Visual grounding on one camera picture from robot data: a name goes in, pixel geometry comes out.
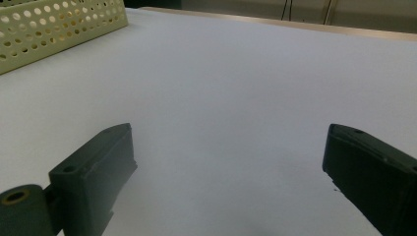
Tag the pale green perforated plastic basket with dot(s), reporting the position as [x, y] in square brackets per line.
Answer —
[65, 37]

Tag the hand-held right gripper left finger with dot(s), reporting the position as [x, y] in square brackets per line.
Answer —
[95, 173]

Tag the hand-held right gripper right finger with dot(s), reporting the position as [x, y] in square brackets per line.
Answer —
[377, 177]

